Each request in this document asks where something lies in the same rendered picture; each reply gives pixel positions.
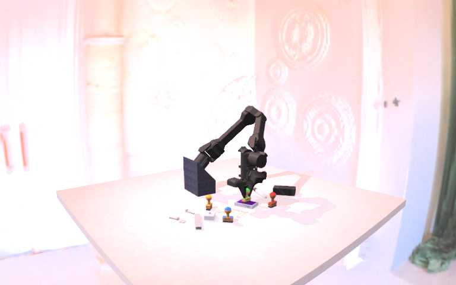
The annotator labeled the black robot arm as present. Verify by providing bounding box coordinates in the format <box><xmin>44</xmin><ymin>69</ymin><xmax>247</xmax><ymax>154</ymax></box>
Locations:
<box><xmin>194</xmin><ymin>106</ymin><xmax>268</xmax><ymax>184</ymax></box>

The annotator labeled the purple ink pad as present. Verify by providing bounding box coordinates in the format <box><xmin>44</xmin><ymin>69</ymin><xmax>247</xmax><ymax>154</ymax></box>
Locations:
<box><xmin>235</xmin><ymin>198</ymin><xmax>259</xmax><ymax>209</ymax></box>

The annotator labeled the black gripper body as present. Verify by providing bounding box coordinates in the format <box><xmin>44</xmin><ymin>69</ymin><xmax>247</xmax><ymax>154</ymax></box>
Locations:
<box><xmin>227</xmin><ymin>164</ymin><xmax>256</xmax><ymax>188</ymax></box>

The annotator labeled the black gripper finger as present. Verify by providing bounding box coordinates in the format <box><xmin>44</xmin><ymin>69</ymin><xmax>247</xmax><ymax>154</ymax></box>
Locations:
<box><xmin>238</xmin><ymin>185</ymin><xmax>249</xmax><ymax>198</ymax></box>
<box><xmin>246</xmin><ymin>181</ymin><xmax>256</xmax><ymax>197</ymax></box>

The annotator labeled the red rubber stamp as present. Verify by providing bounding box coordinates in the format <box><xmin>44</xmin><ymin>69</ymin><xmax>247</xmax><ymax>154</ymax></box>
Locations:
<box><xmin>268</xmin><ymin>192</ymin><xmax>277</xmax><ymax>208</ymax></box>

